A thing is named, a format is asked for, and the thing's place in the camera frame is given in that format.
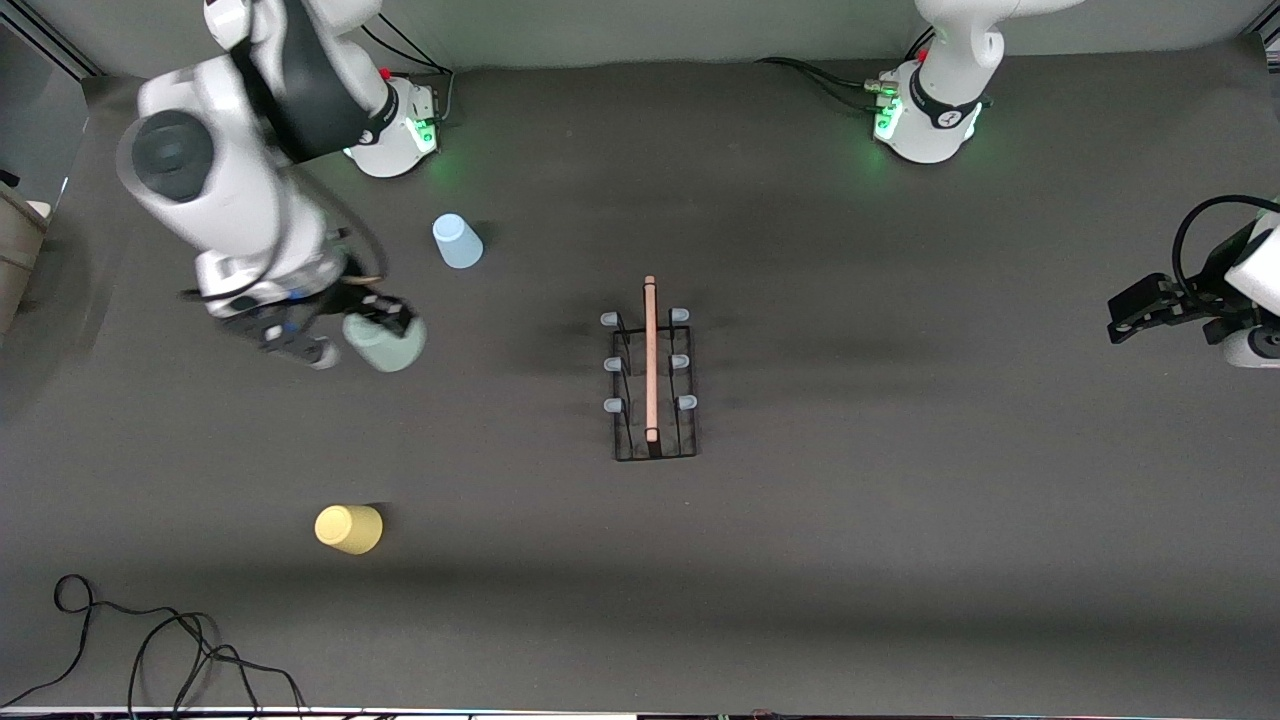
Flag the pale green plastic cup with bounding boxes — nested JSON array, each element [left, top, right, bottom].
[[342, 310, 428, 374]]

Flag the yellow plastic cup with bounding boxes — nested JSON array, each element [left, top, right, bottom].
[[314, 504, 384, 556]]

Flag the black wire cup holder rack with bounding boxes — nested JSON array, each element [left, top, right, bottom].
[[600, 276, 699, 462]]

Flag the light blue plastic cup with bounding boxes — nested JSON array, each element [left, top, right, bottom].
[[432, 213, 484, 270]]

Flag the dark grey table mat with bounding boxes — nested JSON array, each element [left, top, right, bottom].
[[0, 35, 1280, 716]]

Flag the black right arm base cables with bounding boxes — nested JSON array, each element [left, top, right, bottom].
[[360, 10, 457, 131]]

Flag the black arm base cables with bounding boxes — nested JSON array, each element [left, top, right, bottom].
[[360, 10, 457, 131], [755, 25, 936, 116]]

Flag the thin black loose cable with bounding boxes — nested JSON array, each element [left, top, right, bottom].
[[0, 574, 306, 720]]

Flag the black left arm base cables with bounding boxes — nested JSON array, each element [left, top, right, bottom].
[[755, 25, 936, 116]]

